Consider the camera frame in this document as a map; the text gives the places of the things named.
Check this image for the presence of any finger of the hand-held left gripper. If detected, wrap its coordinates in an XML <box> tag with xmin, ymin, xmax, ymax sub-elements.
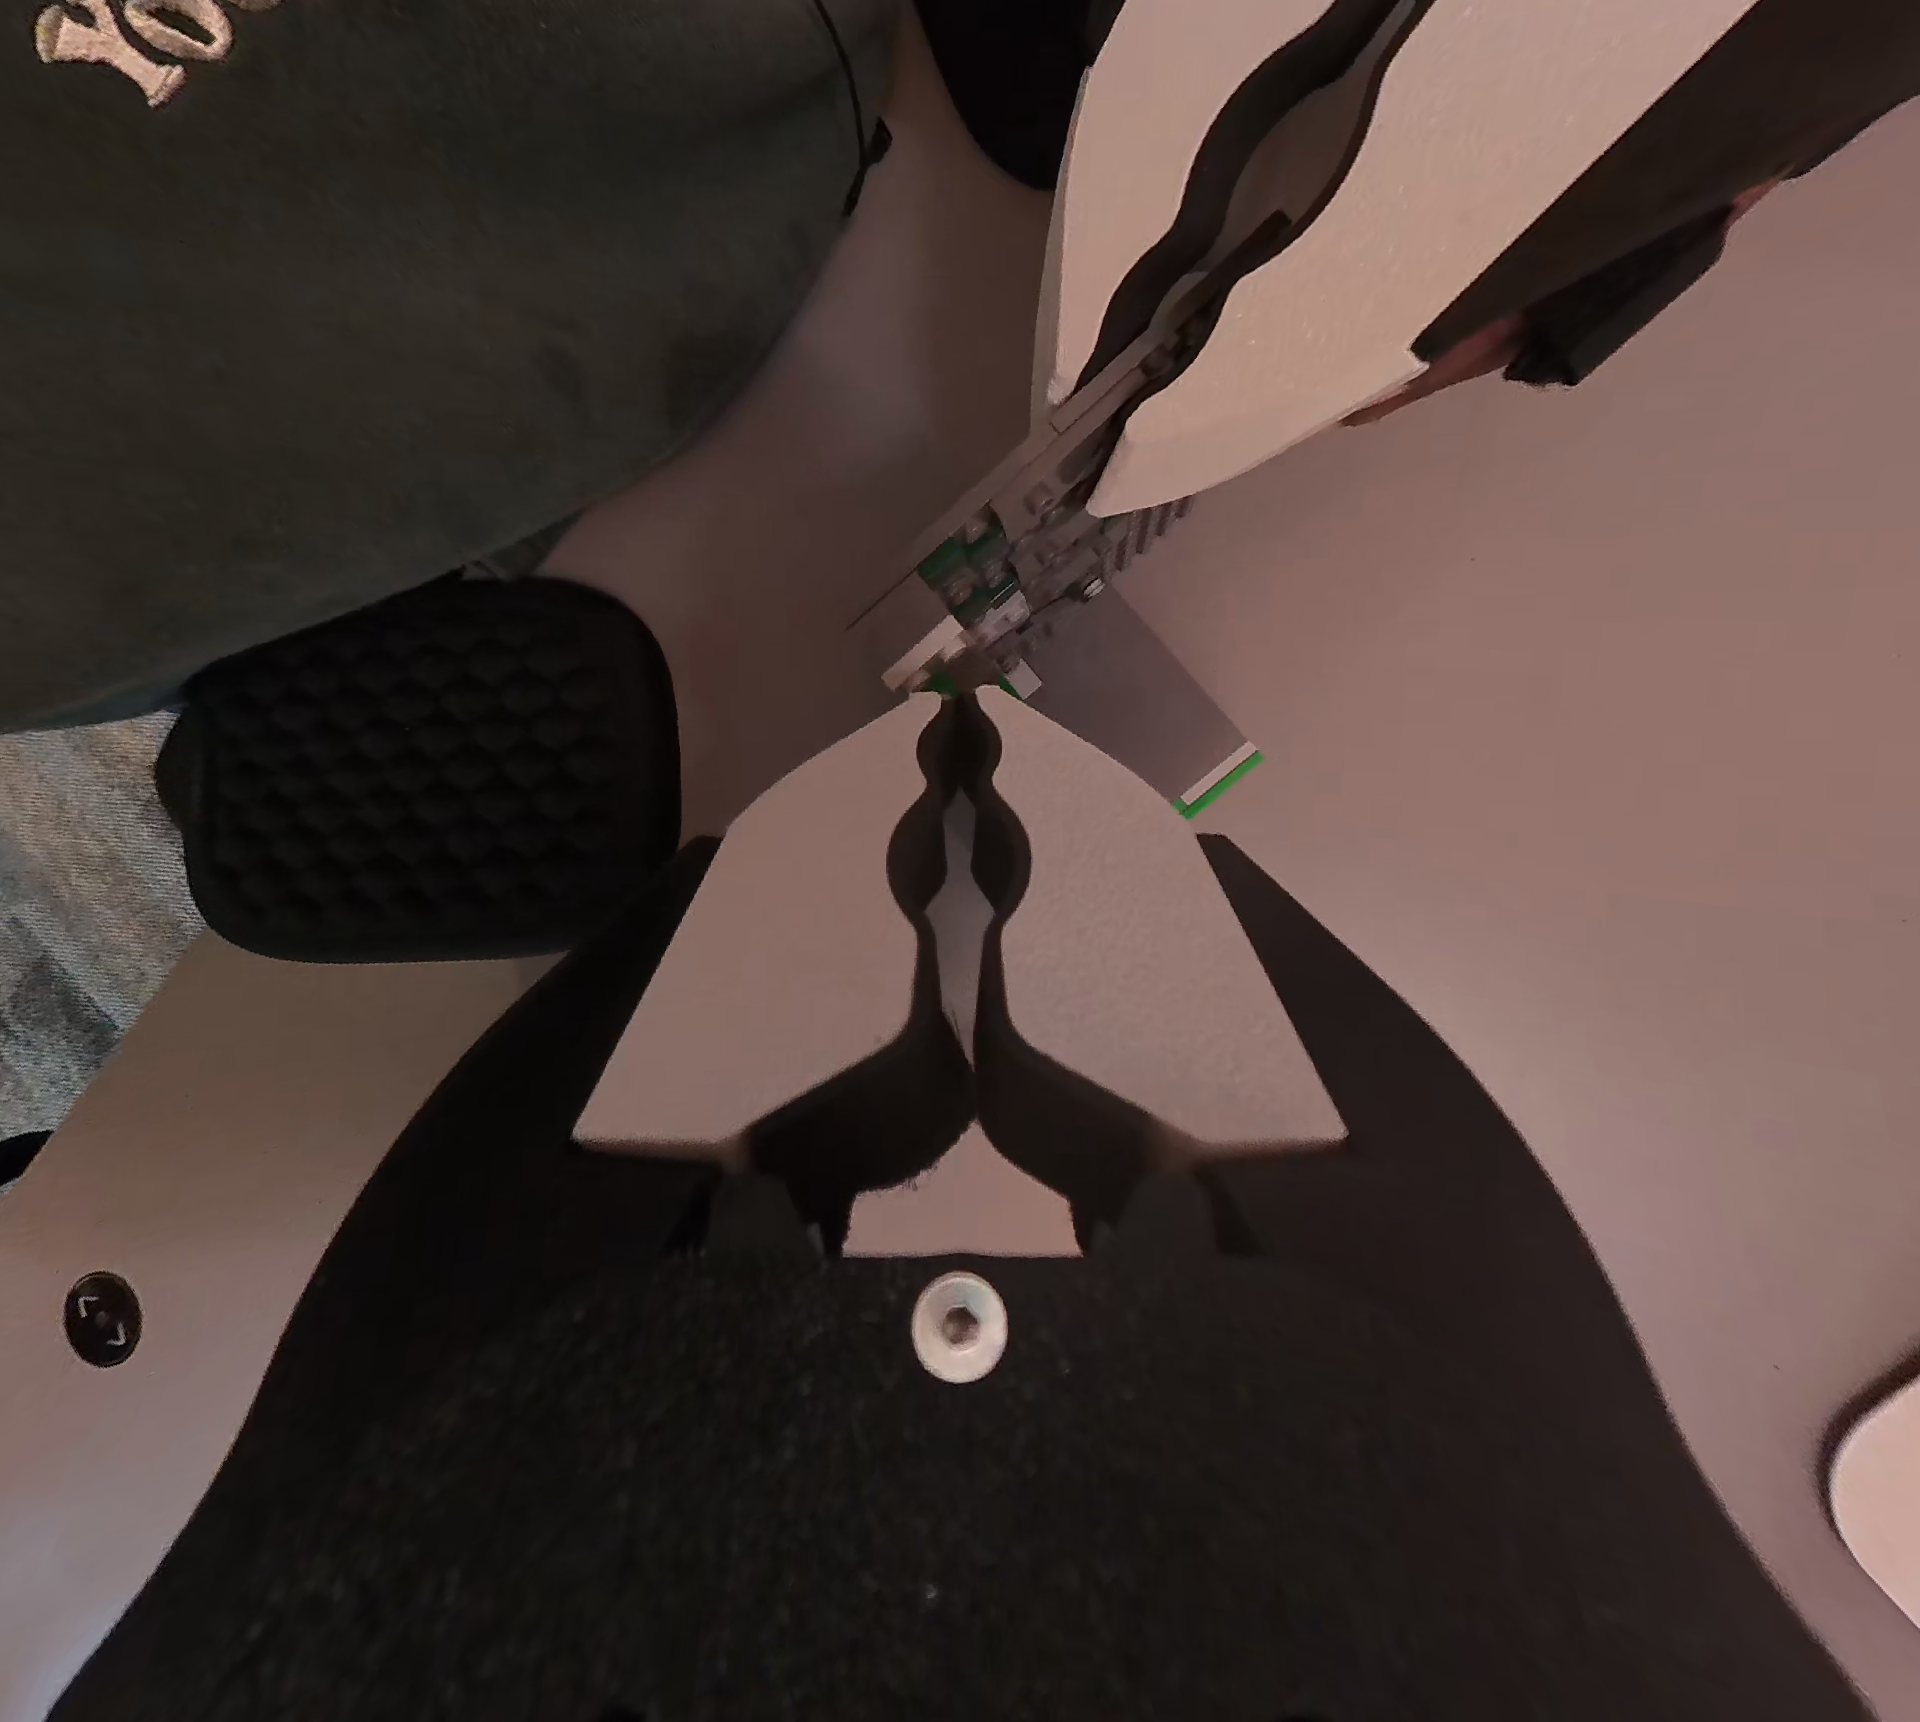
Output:
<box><xmin>1046</xmin><ymin>0</ymin><xmax>1443</xmax><ymax>408</ymax></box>
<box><xmin>1082</xmin><ymin>0</ymin><xmax>1777</xmax><ymax>522</ymax></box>

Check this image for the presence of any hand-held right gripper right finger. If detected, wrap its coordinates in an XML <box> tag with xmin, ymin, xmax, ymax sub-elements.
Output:
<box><xmin>973</xmin><ymin>695</ymin><xmax>1352</xmax><ymax>1255</ymax></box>

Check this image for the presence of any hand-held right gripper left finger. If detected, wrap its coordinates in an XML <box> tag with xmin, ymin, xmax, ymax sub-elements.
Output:
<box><xmin>572</xmin><ymin>697</ymin><xmax>980</xmax><ymax>1255</ymax></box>

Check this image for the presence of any grey brick build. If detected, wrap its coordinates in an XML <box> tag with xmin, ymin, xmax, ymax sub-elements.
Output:
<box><xmin>846</xmin><ymin>214</ymin><xmax>1267</xmax><ymax>824</ymax></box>

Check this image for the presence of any white and wooden book stand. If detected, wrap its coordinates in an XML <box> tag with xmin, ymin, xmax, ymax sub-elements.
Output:
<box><xmin>1822</xmin><ymin>1362</ymin><xmax>1920</xmax><ymax>1626</ymax></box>

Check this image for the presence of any round black desk button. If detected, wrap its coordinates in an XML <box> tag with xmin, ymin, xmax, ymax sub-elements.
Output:
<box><xmin>63</xmin><ymin>1271</ymin><xmax>145</xmax><ymax>1367</ymax></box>

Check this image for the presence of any person's left hand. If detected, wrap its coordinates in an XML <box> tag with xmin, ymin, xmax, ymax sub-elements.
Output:
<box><xmin>1343</xmin><ymin>311</ymin><xmax>1525</xmax><ymax>431</ymax></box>

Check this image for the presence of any black mesh chair armrest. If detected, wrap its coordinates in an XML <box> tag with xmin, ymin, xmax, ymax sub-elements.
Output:
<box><xmin>157</xmin><ymin>573</ymin><xmax>689</xmax><ymax>966</ymax></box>

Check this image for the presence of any person's green sweatshirt torso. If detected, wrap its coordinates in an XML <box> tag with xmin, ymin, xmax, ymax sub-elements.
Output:
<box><xmin>0</xmin><ymin>0</ymin><xmax>903</xmax><ymax>734</ymax></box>

